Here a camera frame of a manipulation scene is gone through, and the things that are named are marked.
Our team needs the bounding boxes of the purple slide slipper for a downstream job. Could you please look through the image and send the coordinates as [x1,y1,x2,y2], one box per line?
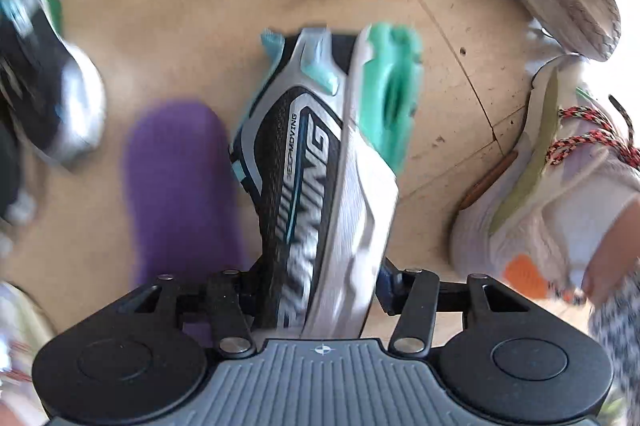
[122,98,252,347]

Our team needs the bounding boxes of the black teal running sneaker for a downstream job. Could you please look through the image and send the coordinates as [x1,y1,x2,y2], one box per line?
[230,22,423,339]

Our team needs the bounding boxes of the worn white sneaker red laces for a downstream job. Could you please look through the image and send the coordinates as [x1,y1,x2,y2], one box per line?
[449,56,639,306]

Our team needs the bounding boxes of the houndstooth trouser leg right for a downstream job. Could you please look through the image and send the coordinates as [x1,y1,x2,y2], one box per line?
[589,276,639,425]

